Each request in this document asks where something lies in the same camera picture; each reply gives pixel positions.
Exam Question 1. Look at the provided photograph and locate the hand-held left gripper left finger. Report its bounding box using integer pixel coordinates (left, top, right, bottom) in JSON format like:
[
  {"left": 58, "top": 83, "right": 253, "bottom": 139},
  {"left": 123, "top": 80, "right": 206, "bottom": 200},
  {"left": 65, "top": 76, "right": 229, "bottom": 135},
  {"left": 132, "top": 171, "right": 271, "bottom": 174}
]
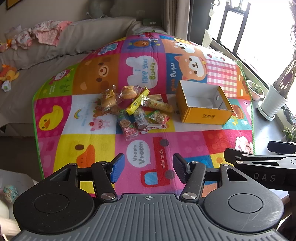
[{"left": 43, "top": 153, "right": 125, "bottom": 203}]

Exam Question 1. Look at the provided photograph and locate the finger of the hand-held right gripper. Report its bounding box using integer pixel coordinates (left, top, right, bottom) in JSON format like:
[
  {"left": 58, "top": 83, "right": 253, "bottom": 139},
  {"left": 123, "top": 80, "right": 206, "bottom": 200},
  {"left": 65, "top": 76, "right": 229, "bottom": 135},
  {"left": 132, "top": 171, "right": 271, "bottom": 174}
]
[
  {"left": 268, "top": 141, "right": 296, "bottom": 153},
  {"left": 223, "top": 148, "right": 296, "bottom": 169}
]

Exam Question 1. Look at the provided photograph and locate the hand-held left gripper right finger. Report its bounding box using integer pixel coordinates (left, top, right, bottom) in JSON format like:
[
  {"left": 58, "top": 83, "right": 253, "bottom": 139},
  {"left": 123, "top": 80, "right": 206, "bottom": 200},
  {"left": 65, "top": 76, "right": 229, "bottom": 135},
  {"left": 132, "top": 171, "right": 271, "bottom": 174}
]
[{"left": 172, "top": 153, "right": 262, "bottom": 205}]

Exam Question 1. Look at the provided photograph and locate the red label snack packet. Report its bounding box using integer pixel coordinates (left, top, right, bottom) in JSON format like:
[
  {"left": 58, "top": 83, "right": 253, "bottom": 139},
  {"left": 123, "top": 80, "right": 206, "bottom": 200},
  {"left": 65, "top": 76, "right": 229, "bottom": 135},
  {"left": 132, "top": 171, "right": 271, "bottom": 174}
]
[{"left": 124, "top": 126, "right": 141, "bottom": 142}]

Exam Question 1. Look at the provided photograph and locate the brown spiral snack packet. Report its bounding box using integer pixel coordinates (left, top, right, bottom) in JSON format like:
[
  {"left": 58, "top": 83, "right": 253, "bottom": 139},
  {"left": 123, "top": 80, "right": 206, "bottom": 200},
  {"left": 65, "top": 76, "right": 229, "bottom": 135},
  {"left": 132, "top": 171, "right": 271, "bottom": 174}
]
[{"left": 117, "top": 111, "right": 132, "bottom": 129}]

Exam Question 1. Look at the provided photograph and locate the pink white snack packet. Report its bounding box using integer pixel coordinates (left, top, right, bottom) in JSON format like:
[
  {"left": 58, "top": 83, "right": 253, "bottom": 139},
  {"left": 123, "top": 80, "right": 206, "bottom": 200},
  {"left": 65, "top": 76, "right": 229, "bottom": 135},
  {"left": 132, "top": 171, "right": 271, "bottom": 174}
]
[{"left": 139, "top": 125, "right": 167, "bottom": 135}]

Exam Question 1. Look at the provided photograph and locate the yellow cardboard box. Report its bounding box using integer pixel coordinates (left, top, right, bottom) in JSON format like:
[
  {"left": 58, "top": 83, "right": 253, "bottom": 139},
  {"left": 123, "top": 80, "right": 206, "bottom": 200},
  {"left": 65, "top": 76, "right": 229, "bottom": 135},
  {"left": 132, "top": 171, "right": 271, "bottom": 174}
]
[{"left": 176, "top": 80, "right": 234, "bottom": 126}]

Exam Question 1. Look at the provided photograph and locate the clear barcoded snack packet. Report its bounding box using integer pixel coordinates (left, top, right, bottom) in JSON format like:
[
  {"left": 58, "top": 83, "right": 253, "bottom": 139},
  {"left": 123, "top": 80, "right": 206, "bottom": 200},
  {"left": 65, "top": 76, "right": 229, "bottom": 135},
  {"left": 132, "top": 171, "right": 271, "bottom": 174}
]
[{"left": 133, "top": 109, "right": 148, "bottom": 130}]

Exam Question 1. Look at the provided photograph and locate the yellow snack bar packet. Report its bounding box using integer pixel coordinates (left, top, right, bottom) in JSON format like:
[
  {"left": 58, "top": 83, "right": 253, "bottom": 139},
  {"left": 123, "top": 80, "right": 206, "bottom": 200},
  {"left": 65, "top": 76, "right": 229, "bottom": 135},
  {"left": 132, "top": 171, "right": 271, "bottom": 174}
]
[{"left": 126, "top": 87, "right": 149, "bottom": 116}]

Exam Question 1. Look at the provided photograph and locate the round bread packet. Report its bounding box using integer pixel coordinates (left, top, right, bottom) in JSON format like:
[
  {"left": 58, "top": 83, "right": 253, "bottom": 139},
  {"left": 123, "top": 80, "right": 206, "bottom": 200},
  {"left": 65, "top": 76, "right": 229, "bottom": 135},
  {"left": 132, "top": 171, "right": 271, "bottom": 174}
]
[{"left": 98, "top": 85, "right": 121, "bottom": 114}]

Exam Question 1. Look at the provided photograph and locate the colourful printed play mat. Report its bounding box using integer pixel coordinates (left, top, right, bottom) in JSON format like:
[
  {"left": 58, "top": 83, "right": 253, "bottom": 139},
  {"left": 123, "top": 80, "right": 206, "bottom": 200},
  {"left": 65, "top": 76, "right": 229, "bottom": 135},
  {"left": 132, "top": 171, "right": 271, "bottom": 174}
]
[{"left": 32, "top": 31, "right": 256, "bottom": 197}]

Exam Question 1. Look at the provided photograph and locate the white plant pot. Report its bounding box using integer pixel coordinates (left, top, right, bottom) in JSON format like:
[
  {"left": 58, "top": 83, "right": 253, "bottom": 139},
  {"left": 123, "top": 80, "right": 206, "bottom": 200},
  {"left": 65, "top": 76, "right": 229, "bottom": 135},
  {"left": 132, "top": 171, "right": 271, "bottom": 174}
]
[{"left": 258, "top": 83, "right": 288, "bottom": 121}]

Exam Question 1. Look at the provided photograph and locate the small potted plant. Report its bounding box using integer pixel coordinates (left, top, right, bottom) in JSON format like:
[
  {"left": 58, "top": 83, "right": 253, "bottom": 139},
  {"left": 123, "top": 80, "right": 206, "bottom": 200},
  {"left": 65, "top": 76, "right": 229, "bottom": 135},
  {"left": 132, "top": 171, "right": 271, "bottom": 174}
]
[{"left": 246, "top": 80, "right": 265, "bottom": 101}]

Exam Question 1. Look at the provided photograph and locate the teal round toy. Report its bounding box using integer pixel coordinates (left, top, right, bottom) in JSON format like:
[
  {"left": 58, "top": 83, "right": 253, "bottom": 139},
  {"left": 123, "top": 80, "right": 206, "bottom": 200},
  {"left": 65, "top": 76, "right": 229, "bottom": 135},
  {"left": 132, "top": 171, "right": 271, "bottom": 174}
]
[{"left": 2, "top": 184, "right": 19, "bottom": 203}]

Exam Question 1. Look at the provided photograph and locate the grey sofa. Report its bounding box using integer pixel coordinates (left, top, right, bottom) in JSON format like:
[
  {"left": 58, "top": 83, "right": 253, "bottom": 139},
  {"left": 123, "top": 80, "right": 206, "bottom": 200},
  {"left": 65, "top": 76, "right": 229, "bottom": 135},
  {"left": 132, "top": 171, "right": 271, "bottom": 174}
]
[{"left": 0, "top": 17, "right": 167, "bottom": 137}]

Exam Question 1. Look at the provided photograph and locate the orange plush toy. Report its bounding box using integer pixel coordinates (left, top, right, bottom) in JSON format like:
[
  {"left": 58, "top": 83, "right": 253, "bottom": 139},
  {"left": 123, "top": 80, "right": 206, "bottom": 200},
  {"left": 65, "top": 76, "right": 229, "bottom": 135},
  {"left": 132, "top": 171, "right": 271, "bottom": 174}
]
[{"left": 0, "top": 64, "right": 20, "bottom": 81}]

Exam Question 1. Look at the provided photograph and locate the beige curtain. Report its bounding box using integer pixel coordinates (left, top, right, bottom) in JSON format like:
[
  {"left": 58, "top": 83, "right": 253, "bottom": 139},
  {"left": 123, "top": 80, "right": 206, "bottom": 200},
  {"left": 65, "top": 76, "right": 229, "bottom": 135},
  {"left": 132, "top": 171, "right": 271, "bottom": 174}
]
[{"left": 162, "top": 0, "right": 213, "bottom": 40}]

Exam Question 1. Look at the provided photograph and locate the pink clothes pile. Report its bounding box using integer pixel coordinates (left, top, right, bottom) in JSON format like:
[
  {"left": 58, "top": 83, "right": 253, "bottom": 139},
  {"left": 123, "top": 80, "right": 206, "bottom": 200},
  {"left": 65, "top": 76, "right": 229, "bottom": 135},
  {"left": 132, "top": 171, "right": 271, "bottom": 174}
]
[{"left": 31, "top": 20, "right": 72, "bottom": 45}]

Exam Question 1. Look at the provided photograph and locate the grey green cushion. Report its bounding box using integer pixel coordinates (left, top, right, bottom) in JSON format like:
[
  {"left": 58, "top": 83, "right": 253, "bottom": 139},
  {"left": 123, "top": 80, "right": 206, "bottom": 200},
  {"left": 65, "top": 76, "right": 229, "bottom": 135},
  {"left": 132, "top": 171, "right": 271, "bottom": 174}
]
[{"left": 89, "top": 0, "right": 110, "bottom": 19}]

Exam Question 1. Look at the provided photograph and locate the white pink garment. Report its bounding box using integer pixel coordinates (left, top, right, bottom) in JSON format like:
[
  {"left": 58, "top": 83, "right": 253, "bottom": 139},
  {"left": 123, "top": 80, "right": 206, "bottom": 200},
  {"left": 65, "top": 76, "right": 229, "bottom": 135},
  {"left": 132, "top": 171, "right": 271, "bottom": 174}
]
[{"left": 6, "top": 27, "right": 34, "bottom": 50}]

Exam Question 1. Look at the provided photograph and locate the dark window frame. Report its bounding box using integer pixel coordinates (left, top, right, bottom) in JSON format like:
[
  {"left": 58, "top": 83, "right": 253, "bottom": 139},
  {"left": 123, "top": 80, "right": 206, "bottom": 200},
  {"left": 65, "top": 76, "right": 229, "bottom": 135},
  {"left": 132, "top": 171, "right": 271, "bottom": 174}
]
[{"left": 208, "top": 0, "right": 296, "bottom": 77}]

